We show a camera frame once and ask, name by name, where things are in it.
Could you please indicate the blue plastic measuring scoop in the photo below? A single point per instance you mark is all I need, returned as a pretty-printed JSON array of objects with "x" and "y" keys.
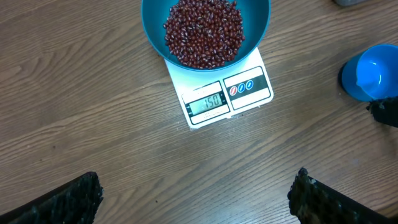
[{"x": 372, "y": 74}]

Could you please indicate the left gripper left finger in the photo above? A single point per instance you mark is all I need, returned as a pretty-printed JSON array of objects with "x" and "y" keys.
[{"x": 77, "y": 201}]

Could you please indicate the blue metal bowl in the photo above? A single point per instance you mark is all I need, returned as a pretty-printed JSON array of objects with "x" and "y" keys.
[{"x": 255, "y": 14}]

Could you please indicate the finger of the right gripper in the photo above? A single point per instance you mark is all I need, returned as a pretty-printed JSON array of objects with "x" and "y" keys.
[{"x": 385, "y": 111}]

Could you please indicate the white digital kitchen scale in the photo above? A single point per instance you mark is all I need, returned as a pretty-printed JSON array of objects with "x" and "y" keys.
[{"x": 208, "y": 97}]

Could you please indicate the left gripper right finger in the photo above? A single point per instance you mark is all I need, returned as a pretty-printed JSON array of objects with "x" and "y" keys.
[{"x": 314, "y": 202}]

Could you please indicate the clear plastic container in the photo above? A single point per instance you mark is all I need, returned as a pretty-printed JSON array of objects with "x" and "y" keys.
[{"x": 347, "y": 3}]

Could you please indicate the red beans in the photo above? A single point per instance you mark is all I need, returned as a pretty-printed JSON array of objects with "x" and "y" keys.
[{"x": 204, "y": 34}]

